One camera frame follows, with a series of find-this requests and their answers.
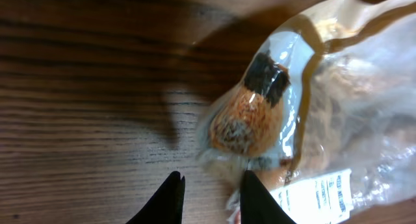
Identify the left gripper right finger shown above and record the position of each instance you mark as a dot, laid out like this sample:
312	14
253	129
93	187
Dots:
257	206

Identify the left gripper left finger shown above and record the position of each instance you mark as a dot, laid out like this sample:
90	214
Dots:
166	205

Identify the beige dried food bag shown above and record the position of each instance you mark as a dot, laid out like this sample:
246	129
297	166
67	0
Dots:
324	114

